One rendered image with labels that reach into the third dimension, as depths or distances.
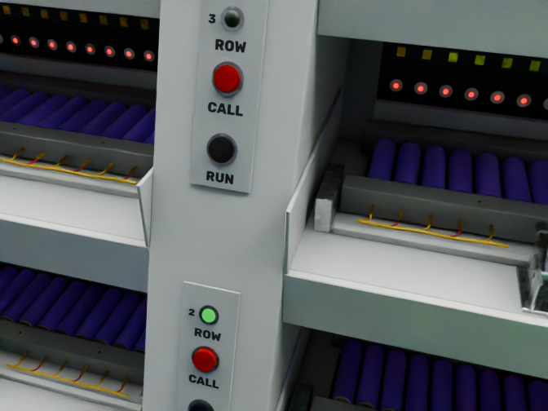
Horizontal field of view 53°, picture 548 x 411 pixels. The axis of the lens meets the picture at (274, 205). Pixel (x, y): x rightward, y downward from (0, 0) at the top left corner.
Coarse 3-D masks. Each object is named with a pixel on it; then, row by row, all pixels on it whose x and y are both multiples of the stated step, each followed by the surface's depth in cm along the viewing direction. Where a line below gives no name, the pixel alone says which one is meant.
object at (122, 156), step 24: (0, 144) 46; (24, 144) 46; (48, 144) 45; (72, 144) 44; (96, 144) 44; (120, 144) 44; (144, 144) 44; (48, 168) 44; (96, 168) 45; (120, 168) 44; (144, 168) 44
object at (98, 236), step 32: (0, 64) 56; (32, 64) 55; (64, 64) 54; (96, 64) 54; (32, 160) 47; (0, 192) 42; (32, 192) 43; (64, 192) 43; (96, 192) 43; (0, 224) 40; (32, 224) 39; (64, 224) 39; (96, 224) 39; (128, 224) 39; (0, 256) 42; (32, 256) 41; (64, 256) 40; (96, 256) 39; (128, 256) 38; (128, 288) 40
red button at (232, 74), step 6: (222, 66) 33; (228, 66) 32; (216, 72) 33; (222, 72) 33; (228, 72) 32; (234, 72) 32; (216, 78) 33; (222, 78) 33; (228, 78) 33; (234, 78) 32; (216, 84) 33; (222, 84) 33; (228, 84) 33; (234, 84) 33; (222, 90) 33; (228, 90) 33; (234, 90) 33
